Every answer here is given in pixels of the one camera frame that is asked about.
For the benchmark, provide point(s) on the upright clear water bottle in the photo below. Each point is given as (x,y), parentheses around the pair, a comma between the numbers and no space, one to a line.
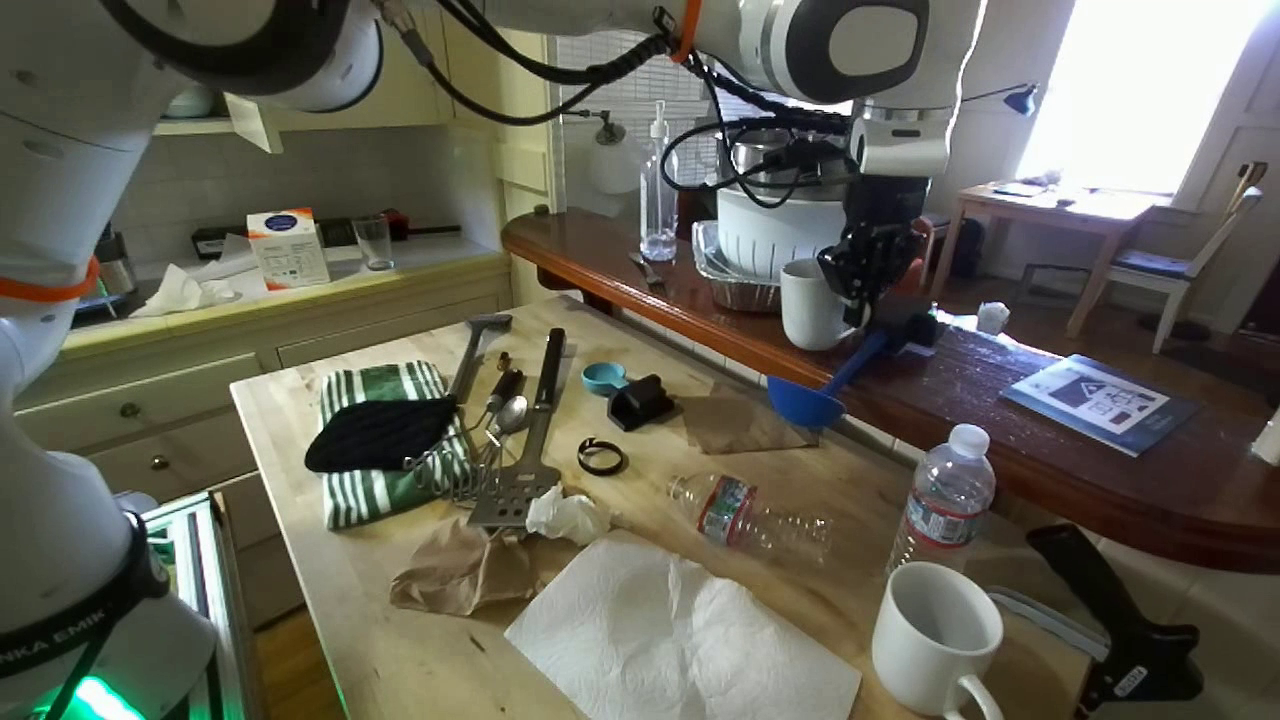
(947,504)

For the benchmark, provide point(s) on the wall lamp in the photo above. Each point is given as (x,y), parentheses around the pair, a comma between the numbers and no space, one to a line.
(603,127)

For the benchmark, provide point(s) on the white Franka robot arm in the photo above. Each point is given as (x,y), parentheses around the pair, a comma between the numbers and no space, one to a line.
(80,161)

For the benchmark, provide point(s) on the blue desk lamp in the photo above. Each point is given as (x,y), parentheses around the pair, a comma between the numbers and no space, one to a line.
(1021,96)

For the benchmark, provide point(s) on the wooden desk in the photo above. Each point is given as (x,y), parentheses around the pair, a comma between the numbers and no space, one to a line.
(1055,205)

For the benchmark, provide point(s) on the black clamp mount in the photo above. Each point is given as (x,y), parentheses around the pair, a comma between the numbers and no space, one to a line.
(1121,626)

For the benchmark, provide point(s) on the wooden chair blue seat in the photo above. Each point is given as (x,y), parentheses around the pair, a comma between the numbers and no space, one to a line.
(1174,253)

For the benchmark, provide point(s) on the clear drinking glass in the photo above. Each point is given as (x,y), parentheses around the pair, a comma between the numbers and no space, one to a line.
(374,241)

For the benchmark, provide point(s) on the cream cabinet with drawers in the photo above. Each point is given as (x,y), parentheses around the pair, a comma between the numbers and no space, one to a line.
(160,403)

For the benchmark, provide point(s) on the small teal measuring cup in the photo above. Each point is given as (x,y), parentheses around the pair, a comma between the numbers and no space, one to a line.
(607,376)

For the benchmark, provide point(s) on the bright window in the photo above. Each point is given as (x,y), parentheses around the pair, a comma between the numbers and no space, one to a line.
(1132,80)

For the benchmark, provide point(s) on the green white striped towel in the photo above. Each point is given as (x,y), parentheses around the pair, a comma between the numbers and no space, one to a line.
(382,500)

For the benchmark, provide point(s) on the small white jar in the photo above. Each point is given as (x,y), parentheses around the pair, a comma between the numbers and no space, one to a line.
(993,319)

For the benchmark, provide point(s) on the white box blue logo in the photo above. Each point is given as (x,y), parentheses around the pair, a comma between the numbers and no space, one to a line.
(286,245)

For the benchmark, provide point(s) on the white paper towel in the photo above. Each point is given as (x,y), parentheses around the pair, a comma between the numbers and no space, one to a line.
(666,642)

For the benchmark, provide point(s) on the crushed clear plastic bottle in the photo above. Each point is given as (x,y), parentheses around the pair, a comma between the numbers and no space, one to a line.
(745,516)

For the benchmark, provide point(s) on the clear pump sanitizer bottle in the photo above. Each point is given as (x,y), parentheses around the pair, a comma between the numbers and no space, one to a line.
(657,201)

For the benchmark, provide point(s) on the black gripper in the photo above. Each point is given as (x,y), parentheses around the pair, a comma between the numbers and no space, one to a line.
(885,212)

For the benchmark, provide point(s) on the blue plastic scoop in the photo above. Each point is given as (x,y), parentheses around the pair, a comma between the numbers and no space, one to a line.
(805,399)

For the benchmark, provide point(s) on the small black object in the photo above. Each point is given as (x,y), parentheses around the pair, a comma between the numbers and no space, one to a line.
(642,403)

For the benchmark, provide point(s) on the dark wooden bar counter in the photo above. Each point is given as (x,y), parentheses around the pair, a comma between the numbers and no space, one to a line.
(1064,467)

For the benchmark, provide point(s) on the blue white magazine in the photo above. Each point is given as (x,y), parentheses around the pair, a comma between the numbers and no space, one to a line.
(1099,403)

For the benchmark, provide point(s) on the crumpled white plastic wrap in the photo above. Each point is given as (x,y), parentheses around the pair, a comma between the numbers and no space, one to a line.
(203,281)

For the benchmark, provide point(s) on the large white mug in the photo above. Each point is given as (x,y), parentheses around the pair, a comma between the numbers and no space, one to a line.
(934,642)

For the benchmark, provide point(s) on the metal slotted spatula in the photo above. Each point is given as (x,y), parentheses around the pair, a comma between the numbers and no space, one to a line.
(514,492)

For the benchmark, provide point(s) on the small white mug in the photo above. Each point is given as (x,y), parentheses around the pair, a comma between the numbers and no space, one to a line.
(805,307)

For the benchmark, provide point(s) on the crumpled white tissue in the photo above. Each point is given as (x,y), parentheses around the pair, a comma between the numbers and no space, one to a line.
(573,513)

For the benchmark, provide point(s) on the aluminium frame stand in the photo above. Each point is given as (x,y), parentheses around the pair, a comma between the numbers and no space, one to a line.
(184,573)

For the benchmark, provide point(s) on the black cloth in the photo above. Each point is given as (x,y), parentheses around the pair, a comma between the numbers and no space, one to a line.
(382,435)

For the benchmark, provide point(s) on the aluminium foil tray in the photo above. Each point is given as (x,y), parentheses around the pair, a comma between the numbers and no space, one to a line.
(707,278)

